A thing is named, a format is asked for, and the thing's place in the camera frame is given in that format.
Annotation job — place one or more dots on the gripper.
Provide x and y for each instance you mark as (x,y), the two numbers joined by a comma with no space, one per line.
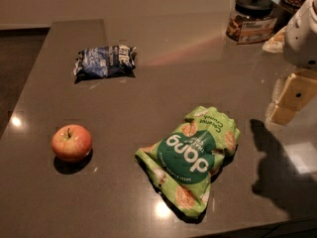
(301,42)

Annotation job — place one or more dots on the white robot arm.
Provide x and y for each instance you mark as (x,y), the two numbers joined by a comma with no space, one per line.
(300,39)

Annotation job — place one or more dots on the red yellow apple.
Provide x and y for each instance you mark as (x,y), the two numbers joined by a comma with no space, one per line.
(72,143)

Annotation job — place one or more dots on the pale wrapped snack packet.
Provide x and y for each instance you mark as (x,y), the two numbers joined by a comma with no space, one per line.
(275,44)

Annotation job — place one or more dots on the glass jar black lid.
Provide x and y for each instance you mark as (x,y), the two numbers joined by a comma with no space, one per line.
(251,21)

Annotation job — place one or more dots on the green dang chips bag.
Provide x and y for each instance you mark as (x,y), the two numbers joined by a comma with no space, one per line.
(182,165)

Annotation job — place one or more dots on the blue kettle chips bag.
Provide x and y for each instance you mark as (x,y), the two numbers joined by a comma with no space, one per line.
(105,62)

